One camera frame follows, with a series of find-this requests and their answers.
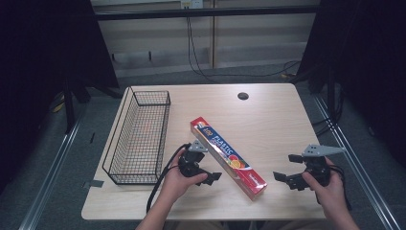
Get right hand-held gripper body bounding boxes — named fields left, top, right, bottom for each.
left=301, top=144, right=348, bottom=188

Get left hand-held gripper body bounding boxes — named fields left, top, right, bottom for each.
left=177, top=139, right=209, bottom=178

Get person's left hand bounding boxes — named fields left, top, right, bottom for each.
left=159, top=149, right=209, bottom=206

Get person's right hand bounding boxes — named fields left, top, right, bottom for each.
left=301, top=157, right=350, bottom=219

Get red plastic wrap box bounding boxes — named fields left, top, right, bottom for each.
left=190, top=116, right=269, bottom=202

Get grey tape piece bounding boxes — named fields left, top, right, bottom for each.
left=82, top=179, right=105, bottom=189

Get dark curtain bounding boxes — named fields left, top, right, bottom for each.
left=296, top=0, right=406, bottom=169
left=0, top=0, right=121, bottom=194

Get black metal stand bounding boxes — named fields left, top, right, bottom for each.
left=61, top=76, right=79, bottom=134

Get black horizontal bar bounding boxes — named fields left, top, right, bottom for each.
left=94, top=5, right=321, bottom=22

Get left hand-held gripper cable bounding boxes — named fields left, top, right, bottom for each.
left=146, top=143, right=192, bottom=215

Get black floor cables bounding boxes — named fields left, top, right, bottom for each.
left=310, top=89, right=346, bottom=139

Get metal floor rail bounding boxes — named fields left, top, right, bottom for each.
left=313, top=94, right=402, bottom=230
left=18, top=106, right=86, bottom=230

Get black wire basket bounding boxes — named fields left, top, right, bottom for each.
left=101, top=85, right=172, bottom=186

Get long black wall cable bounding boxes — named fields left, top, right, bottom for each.
left=186, top=16, right=302, bottom=84

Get white wall socket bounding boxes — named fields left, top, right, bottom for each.
left=180, top=0, right=205, bottom=10

